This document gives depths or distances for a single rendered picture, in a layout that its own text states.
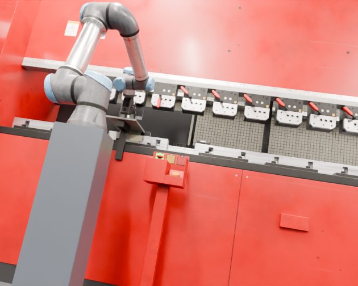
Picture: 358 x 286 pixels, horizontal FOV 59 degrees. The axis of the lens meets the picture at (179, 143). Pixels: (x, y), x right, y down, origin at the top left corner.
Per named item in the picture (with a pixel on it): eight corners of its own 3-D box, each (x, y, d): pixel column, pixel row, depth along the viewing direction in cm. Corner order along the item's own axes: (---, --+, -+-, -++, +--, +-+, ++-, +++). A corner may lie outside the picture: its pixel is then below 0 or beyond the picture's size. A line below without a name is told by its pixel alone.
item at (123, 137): (109, 155, 174) (117, 119, 179) (117, 160, 189) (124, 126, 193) (116, 156, 174) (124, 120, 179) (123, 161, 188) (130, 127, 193)
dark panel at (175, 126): (49, 144, 260) (62, 95, 269) (50, 144, 262) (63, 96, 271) (183, 164, 247) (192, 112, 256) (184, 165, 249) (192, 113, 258)
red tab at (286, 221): (279, 226, 168) (281, 213, 169) (279, 226, 170) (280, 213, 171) (308, 231, 166) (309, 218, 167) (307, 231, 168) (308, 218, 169)
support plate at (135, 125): (105, 116, 178) (105, 114, 178) (117, 129, 203) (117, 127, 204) (136, 121, 176) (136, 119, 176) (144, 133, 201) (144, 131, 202)
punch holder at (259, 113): (244, 117, 196) (246, 92, 199) (242, 121, 204) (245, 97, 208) (268, 120, 194) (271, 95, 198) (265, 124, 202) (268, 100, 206)
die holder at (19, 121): (10, 130, 208) (14, 117, 210) (15, 133, 213) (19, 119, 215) (82, 141, 202) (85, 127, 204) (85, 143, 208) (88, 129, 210)
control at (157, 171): (142, 180, 156) (149, 145, 160) (148, 183, 171) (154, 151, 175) (182, 186, 154) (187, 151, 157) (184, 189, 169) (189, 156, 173)
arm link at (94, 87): (99, 102, 114) (107, 68, 117) (66, 100, 117) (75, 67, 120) (112, 113, 125) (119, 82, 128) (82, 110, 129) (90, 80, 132)
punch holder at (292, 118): (276, 121, 194) (279, 96, 197) (273, 125, 202) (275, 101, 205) (301, 125, 192) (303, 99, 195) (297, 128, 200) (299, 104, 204)
